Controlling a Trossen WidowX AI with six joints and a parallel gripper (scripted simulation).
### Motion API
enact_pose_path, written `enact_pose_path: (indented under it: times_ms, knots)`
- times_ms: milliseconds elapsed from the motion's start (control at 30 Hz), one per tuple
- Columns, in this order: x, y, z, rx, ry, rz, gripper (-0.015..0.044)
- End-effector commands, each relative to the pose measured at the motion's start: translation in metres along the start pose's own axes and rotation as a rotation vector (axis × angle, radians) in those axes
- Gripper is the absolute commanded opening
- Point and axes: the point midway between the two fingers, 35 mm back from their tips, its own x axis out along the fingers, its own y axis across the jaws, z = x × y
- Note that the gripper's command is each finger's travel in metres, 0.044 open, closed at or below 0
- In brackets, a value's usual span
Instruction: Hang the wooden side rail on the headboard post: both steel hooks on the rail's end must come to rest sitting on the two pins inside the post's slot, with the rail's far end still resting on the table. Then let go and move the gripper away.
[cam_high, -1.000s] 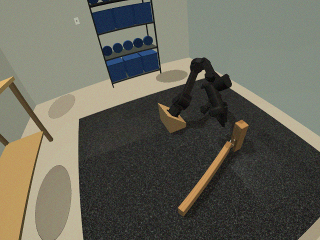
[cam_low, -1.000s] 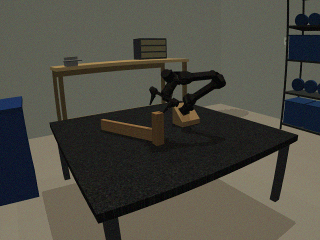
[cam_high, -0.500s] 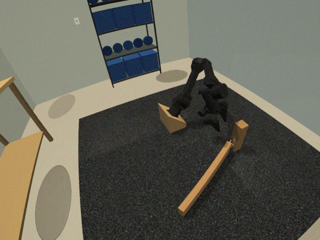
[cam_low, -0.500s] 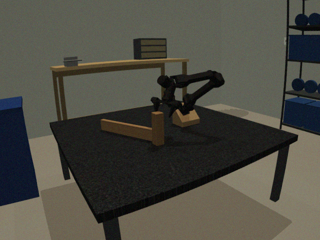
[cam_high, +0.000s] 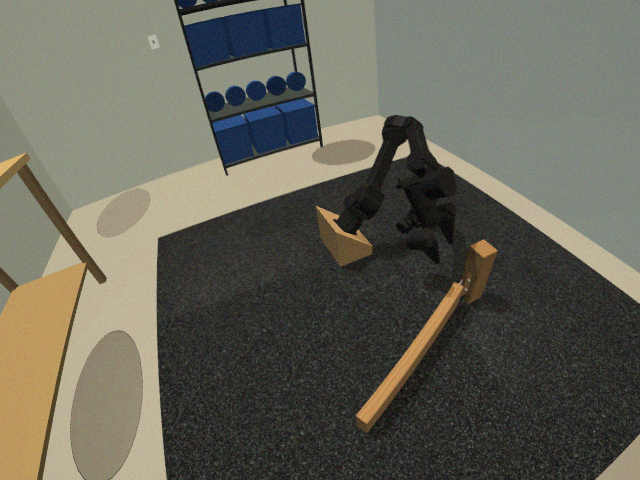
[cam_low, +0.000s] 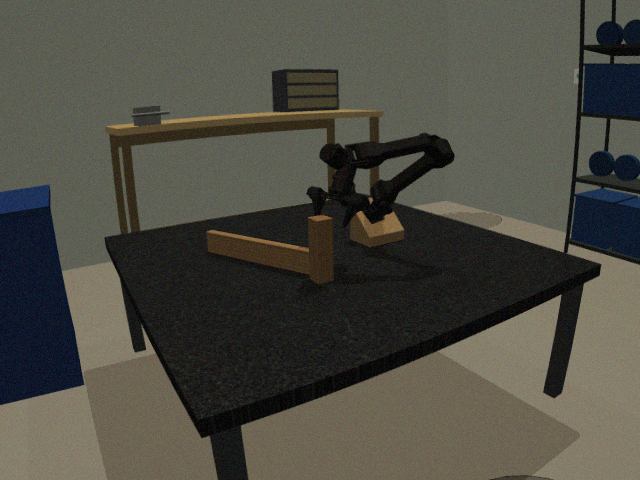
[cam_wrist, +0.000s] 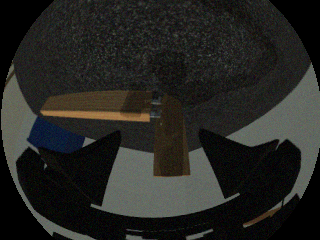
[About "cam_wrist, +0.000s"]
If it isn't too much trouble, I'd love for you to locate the wooden post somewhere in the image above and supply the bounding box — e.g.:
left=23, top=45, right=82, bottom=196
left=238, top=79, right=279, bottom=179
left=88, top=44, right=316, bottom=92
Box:
left=153, top=93, right=191, bottom=177

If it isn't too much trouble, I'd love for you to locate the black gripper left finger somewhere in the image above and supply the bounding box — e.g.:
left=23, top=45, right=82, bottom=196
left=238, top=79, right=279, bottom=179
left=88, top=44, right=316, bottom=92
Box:
left=37, top=131, right=121, bottom=207

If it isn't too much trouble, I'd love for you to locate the long wooden board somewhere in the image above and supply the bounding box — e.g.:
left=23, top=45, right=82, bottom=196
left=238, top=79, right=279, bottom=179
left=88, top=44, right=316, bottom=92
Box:
left=40, top=89, right=160, bottom=121

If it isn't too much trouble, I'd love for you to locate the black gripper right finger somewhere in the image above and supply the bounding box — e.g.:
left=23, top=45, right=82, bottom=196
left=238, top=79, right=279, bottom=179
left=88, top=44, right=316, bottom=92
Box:
left=199, top=128, right=280, bottom=199

